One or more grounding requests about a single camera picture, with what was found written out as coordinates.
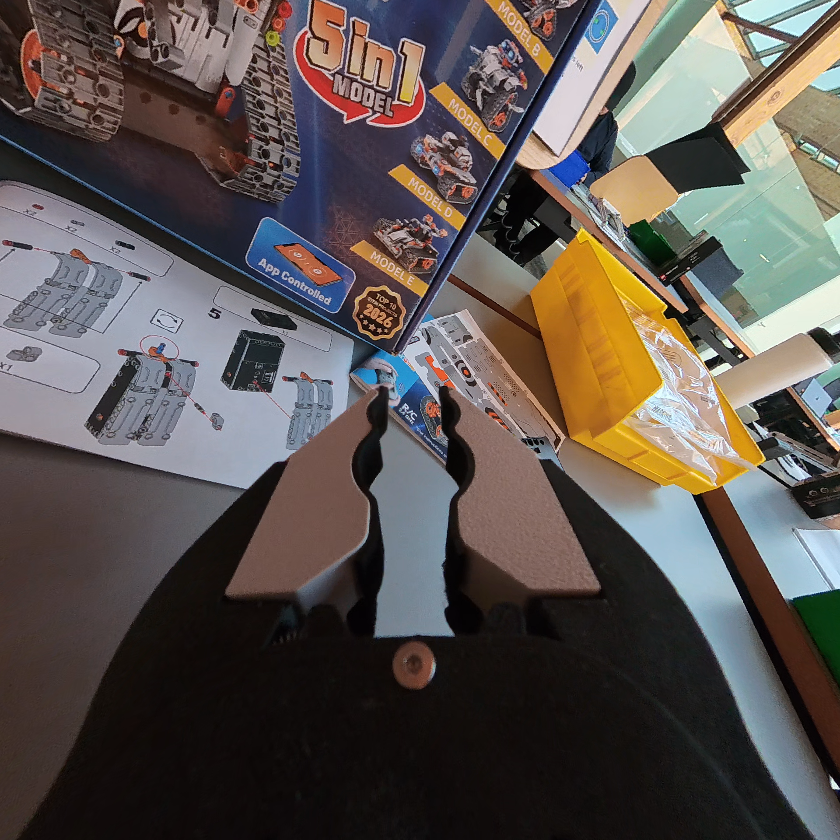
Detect yellow bin with bags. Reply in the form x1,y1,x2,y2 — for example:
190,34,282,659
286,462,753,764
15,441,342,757
529,228,767,496

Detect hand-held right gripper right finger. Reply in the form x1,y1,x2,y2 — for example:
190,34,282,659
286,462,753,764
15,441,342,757
438,387,602,609

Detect wooden display board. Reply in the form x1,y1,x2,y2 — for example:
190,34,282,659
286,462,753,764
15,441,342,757
515,125,593,176

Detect white instruction booklet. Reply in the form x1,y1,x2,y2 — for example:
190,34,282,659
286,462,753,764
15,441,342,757
0,180,357,491

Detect clear plastic bags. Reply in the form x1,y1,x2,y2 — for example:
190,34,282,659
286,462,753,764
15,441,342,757
617,298,757,478

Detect green bin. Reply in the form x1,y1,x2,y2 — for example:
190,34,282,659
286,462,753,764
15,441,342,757
629,220,678,268

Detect printed cardboard sheet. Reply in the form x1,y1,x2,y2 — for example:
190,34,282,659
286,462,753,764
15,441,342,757
351,308,567,471

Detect black cardboard sign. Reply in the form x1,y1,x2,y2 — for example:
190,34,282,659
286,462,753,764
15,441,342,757
589,121,751,225

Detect blue robot kit box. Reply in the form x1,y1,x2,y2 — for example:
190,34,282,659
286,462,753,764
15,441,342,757
0,0,602,357

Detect blue bin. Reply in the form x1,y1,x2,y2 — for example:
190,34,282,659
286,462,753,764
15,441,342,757
548,152,593,191

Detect printed instruction sheet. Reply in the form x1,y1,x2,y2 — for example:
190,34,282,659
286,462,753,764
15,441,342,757
532,0,652,158

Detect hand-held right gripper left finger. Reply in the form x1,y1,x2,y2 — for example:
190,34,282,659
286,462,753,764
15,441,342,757
225,386,389,613

